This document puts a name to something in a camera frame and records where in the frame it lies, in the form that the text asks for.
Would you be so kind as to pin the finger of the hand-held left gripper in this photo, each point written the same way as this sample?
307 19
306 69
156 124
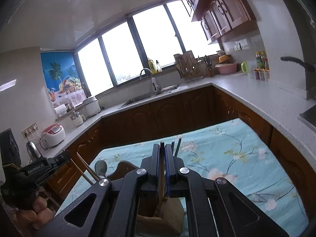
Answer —
63 158

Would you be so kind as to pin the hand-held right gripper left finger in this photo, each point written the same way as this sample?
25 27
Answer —
156 167

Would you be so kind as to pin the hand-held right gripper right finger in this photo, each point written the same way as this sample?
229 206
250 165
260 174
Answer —
168 167

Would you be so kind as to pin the silver table knife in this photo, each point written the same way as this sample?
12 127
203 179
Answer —
173 147
178 148

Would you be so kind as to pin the brown wooden utensil holder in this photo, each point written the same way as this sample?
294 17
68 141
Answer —
170 212

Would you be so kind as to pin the person's left hand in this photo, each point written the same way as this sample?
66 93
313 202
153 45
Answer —
37 211

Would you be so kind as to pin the steel electric kettle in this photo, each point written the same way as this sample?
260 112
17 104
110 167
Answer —
34 150

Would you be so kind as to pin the red and white rice cooker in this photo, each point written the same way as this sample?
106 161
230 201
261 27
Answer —
53 134

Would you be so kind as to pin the black kitchen appliance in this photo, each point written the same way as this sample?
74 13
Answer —
9 148

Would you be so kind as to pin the silver metal spoon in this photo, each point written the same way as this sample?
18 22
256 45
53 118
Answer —
101 167

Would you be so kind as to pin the small white kitchen appliance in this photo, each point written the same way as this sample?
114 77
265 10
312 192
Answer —
77 119

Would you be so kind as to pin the white storage container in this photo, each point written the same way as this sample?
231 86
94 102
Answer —
60 109

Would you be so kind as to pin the brown lower kitchen cabinets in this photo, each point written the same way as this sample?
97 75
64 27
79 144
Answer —
160 118

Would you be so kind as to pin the brown kitchen cabinets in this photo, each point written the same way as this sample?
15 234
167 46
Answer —
160 118
222 9

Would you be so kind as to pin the teal floral tablecloth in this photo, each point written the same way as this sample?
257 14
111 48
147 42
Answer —
234 153

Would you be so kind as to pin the steel kitchen sink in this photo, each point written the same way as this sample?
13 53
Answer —
145 97

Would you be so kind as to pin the chrome kitchen faucet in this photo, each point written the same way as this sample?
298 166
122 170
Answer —
154 81

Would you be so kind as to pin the clear bottle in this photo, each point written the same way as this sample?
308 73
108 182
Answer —
158 67

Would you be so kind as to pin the yellow bottle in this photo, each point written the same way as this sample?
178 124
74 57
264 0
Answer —
152 66

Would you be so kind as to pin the cutting board rack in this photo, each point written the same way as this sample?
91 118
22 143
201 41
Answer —
186 66

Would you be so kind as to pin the wooden knife block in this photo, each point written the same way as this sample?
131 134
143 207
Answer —
209 69

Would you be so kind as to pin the pink plastic basin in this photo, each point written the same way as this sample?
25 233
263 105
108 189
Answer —
226 68

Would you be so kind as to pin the grey kitchen counter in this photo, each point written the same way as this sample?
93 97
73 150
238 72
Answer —
259 91

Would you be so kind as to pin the orange bowl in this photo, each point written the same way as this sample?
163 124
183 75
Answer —
224 59

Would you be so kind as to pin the kitchen window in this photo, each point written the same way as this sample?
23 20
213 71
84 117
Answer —
148 42

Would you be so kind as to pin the green plastic cup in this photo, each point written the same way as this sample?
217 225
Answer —
244 67

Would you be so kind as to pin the seasoning jar set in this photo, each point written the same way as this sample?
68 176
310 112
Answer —
261 74

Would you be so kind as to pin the green label sauce bottle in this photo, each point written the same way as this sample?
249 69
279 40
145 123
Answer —
258 60

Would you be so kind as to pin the red sauce bottle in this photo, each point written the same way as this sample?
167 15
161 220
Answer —
266 63

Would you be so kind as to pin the steel stove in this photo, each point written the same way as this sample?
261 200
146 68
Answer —
308 116

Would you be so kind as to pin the brown upper kitchen cabinets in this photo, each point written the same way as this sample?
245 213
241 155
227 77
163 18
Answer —
222 9

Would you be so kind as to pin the wall power outlet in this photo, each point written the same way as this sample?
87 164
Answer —
30 130

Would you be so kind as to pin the wall poster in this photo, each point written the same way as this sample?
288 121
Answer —
61 79

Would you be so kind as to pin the white wall switch panel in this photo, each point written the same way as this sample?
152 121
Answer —
241 45

